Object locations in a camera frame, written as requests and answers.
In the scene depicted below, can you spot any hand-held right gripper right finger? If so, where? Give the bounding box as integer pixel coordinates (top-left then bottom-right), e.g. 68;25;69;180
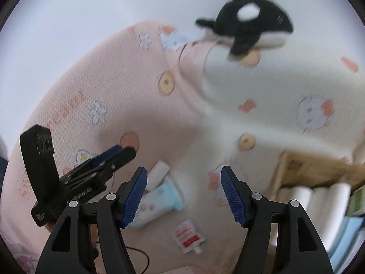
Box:
221;166;334;274

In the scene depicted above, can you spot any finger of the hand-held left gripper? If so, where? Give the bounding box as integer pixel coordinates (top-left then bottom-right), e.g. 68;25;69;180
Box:
61;146;137;184
75;145;124;172

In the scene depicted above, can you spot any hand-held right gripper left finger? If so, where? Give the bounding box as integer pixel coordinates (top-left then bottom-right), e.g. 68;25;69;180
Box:
35;166;148;274

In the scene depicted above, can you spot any blue and white tissue pack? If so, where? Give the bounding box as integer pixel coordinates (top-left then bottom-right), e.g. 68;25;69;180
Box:
127;175;184;230

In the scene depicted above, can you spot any red and white spout pouch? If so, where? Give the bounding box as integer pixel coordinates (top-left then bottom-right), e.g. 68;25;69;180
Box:
171;218;205;254

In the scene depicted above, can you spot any brown cardboard box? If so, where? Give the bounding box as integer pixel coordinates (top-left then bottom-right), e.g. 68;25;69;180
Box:
275;150;365;195

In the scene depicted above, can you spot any pink flower printed blanket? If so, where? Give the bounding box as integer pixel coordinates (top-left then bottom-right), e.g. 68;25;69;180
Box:
0;20;217;263

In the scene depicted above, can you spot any pink rose printed sheet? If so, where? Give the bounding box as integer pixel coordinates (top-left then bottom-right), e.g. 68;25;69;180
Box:
6;242;40;274

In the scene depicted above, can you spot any cream cartoon printed blanket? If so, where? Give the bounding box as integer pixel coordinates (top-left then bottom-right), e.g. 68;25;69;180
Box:
114;31;365;271

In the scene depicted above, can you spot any light blue box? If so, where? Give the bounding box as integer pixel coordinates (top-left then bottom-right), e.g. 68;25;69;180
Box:
325;215;365;266

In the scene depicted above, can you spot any green and white carton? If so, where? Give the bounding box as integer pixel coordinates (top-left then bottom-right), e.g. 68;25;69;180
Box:
346;187;365;217

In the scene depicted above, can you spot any black and white orca plush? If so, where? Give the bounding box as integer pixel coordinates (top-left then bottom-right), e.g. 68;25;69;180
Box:
195;0;294;61

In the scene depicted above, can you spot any black cable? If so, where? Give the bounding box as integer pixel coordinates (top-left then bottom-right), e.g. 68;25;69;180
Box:
94;241;150;269

